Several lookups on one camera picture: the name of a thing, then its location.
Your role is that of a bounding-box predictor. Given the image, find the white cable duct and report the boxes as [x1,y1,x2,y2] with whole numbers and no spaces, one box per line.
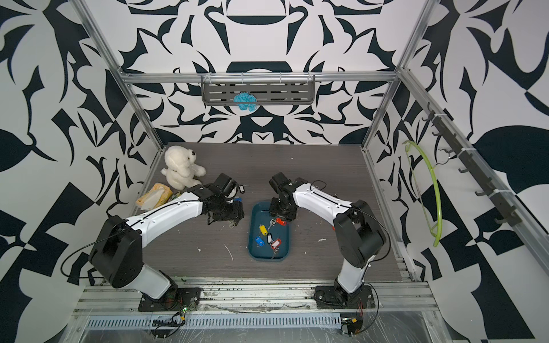
[86,313,343,330]

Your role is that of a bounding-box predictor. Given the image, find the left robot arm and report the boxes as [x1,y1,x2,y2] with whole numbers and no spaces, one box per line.
[89,174,244,308]

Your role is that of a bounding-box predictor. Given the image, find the yellow tissue pack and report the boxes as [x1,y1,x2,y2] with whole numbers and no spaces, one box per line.
[136,183,173,211]

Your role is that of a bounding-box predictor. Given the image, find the blue key tag centre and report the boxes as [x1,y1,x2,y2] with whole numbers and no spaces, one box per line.
[255,237,265,247]

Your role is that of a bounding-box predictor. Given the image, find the teal scrunchie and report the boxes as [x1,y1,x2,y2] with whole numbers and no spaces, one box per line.
[233,92,257,111]

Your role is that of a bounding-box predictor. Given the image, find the teal storage box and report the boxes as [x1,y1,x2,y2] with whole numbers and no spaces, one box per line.
[247,201,290,262]

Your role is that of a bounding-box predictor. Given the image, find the dark wall hook rail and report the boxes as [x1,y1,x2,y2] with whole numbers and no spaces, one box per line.
[424,102,523,227]

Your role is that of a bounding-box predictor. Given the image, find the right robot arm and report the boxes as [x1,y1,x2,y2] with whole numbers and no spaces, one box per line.
[269,172,387,303]

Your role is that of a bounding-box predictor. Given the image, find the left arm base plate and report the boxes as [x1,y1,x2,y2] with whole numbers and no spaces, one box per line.
[138,286,202,312]

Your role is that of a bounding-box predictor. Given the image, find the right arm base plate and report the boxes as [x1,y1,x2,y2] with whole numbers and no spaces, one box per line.
[313,284,376,310]

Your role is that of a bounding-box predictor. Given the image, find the white teddy bear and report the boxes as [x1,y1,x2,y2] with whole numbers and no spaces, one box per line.
[161,146,207,191]

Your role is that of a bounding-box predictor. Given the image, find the grey slotted wall shelf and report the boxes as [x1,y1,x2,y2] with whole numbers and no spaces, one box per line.
[200,73,316,106]

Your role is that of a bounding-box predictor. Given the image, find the green hoop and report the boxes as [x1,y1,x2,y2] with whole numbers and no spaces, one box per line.
[403,140,443,248]

